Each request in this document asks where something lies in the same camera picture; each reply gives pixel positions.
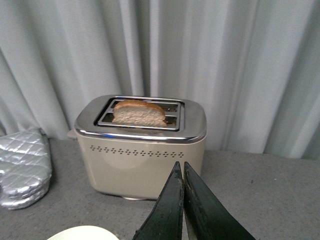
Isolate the silver quilted oven mitt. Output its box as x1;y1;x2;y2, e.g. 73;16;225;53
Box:
0;184;49;210
0;128;52;199

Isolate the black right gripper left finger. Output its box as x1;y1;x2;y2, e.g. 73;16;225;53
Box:
133;161;184;240

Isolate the brown bread slice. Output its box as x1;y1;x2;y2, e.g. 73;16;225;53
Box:
112;100;167;128

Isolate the white plate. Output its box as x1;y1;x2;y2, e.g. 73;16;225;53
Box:
48;225;119;240

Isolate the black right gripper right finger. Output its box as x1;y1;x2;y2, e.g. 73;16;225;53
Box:
184;162;254;240

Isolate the beige two-slot toaster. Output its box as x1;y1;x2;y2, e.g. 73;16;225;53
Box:
74;95;207;199

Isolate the grey pleated curtain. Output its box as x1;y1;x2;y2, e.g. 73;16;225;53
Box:
0;0;320;160

